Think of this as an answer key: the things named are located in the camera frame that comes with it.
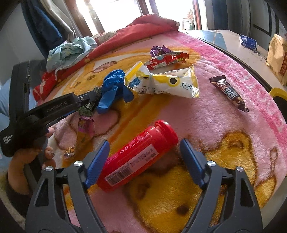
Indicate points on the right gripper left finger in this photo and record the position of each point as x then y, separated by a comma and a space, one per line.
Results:
48, 211

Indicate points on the red cylindrical bottle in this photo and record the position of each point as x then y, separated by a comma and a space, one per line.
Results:
137, 155

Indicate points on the dark blue curtain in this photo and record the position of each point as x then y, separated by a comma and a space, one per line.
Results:
46, 31

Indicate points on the yellow white snack bag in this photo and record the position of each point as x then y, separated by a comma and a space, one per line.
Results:
180, 82

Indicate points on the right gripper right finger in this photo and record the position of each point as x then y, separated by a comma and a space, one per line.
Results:
240, 211

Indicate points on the blue rubber glove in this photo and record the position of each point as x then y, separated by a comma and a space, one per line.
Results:
113, 88

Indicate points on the purple snack wrapper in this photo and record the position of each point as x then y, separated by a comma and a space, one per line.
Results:
159, 50

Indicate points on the coffee table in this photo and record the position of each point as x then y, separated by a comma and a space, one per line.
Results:
255, 62

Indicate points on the light blue garment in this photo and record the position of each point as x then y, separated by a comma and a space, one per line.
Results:
69, 54

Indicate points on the brown chocolate bar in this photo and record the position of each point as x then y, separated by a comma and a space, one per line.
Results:
231, 94

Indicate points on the blue tissue pack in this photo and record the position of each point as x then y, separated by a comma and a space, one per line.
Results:
248, 42

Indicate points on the red snack wrapper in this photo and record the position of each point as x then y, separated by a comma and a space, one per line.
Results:
166, 59

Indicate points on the yellow rim trash bin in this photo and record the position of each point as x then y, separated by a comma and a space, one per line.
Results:
280, 98

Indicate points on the pink cartoon blanket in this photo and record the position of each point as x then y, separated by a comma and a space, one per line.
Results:
163, 197

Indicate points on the brown paper bag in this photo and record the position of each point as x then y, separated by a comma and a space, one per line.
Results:
276, 58

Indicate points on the red quilt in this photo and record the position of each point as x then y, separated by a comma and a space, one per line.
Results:
142, 27

